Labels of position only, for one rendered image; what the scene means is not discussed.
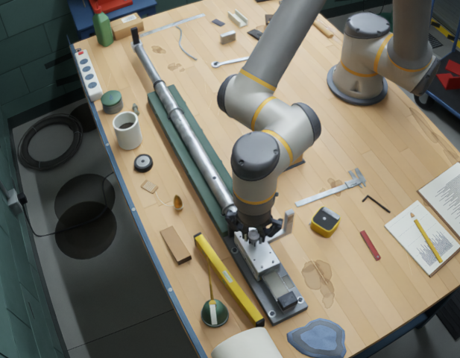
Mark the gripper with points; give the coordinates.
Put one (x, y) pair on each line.
(254, 218)

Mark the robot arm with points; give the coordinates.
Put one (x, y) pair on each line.
(268, 112)

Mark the grey round lock knob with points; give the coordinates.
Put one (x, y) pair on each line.
(253, 236)

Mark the silver sliding foot block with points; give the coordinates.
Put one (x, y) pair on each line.
(261, 261)

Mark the black contact block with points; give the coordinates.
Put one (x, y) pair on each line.
(286, 300)

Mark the tan wooden block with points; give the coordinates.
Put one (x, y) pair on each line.
(175, 245)

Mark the silver gauge outer tube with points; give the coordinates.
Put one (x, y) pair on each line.
(188, 134)

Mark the grey metal block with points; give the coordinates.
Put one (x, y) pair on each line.
(227, 37)

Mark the dull grey inner gauge rod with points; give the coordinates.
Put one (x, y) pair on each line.
(145, 61)

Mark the black end stop block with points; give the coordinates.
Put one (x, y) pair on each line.
(135, 35)

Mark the red angled block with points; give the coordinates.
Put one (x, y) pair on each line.
(453, 72)

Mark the yellow spirit level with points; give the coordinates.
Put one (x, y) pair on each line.
(233, 283)

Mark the yellow and black tape measure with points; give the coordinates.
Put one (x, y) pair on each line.
(324, 220)

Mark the silver vernier caliper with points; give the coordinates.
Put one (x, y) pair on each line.
(326, 193)

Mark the brass plumb bob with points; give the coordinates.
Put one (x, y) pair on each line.
(178, 203)

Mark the green dome with thin rod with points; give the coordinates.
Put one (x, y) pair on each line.
(214, 315)

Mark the tan paper tag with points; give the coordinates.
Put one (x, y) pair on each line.
(149, 186)

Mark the red flat bar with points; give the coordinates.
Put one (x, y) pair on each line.
(370, 245)

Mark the cream paper roll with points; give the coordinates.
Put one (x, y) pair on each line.
(244, 345)

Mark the blue grey cloth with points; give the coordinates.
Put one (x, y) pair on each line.
(317, 335)

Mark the black hex key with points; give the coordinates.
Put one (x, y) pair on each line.
(377, 204)

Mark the black and grey wheel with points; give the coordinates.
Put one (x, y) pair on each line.
(143, 163)

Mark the green long base pad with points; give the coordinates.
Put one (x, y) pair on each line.
(166, 115)

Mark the white notepad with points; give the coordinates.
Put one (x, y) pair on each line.
(405, 235)

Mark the white cylindrical cup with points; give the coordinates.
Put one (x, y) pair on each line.
(128, 134)

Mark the silver spanner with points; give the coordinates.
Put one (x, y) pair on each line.
(229, 61)

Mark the small grey spark plug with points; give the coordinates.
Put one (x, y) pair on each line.
(135, 108)

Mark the yellow pencil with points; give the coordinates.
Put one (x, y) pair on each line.
(426, 237)

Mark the green round tin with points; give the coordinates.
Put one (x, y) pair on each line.
(111, 101)

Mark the dark square plate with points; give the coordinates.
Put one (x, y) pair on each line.
(256, 33)

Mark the open printed book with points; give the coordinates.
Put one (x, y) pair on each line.
(449, 197)

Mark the small dark framed plate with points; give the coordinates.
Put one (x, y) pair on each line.
(269, 19)

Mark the small dark flat card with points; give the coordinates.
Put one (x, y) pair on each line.
(217, 22)

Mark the white channel piece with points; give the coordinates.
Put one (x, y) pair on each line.
(238, 18)

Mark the dark floor mat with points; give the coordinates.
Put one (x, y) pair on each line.
(455, 309)

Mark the light grey flat ruler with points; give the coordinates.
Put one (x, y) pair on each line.
(170, 25)

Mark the white power strip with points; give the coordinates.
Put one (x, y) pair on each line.
(88, 74)

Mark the blue trolley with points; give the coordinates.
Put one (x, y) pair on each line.
(453, 100)

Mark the brown cardboard box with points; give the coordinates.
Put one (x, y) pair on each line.
(127, 26)

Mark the green plastic bottle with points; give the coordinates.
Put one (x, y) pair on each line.
(103, 31)

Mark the red box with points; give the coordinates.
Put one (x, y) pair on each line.
(110, 4)

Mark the grey angle bracket stand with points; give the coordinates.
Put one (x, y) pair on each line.
(288, 223)

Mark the dark grey gauge base plate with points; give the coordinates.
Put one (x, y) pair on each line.
(289, 313)

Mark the dark grey round base plate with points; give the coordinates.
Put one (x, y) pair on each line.
(332, 87)

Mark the grey wall socket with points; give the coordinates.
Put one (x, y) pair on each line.
(15, 201)

